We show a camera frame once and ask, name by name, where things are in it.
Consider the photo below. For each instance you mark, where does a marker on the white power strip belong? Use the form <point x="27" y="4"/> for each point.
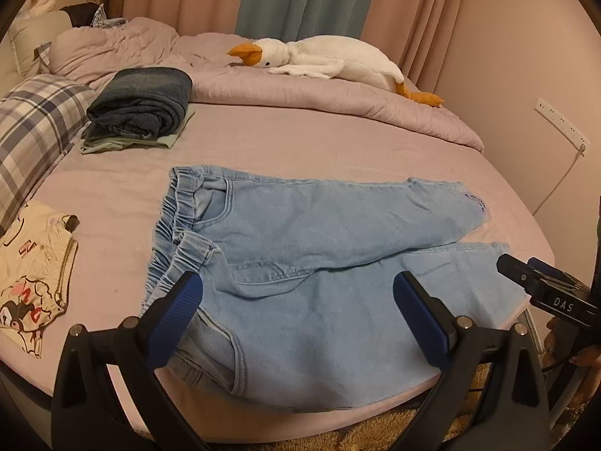
<point x="561" y="122"/>

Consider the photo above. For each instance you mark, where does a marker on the beige pillow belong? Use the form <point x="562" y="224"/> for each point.
<point x="26" y="42"/>

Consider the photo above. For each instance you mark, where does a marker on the blue curtain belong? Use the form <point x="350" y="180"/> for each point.
<point x="291" y="0"/>

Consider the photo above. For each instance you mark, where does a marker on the white metal frame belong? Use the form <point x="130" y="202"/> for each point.
<point x="570" y="390"/>

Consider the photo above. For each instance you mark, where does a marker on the plaid pillow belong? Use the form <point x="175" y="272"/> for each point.
<point x="33" y="127"/>

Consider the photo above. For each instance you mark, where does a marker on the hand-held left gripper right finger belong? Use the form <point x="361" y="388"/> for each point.
<point x="422" y="324"/>

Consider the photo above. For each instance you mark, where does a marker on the pink curtain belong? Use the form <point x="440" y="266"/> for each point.
<point x="422" y="14"/>

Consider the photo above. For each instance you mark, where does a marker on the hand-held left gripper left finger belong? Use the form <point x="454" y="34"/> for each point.
<point x="181" y="310"/>

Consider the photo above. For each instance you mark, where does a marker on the folded dark blue jeans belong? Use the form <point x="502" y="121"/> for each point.
<point x="141" y="101"/>

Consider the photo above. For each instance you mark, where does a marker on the pink duvet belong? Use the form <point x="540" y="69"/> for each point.
<point x="281" y="89"/>

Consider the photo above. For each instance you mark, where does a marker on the white goose plush toy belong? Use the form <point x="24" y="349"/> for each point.
<point x="328" y="58"/>

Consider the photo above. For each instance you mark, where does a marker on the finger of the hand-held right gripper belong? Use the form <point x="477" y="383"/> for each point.
<point x="514" y="270"/>

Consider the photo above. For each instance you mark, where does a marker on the bed with pink sheet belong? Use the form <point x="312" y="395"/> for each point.
<point x="117" y="206"/>

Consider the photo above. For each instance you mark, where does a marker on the folded pale green cloth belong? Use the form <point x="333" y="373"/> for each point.
<point x="162" y="142"/>

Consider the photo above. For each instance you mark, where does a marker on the light blue denim pants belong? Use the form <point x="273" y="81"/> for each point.
<point x="328" y="263"/>

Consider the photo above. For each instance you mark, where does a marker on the cream cartoon print shirt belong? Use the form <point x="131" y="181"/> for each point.
<point x="33" y="282"/>

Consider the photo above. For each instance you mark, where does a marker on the dark clothing pile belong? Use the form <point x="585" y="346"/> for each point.
<point x="84" y="14"/>

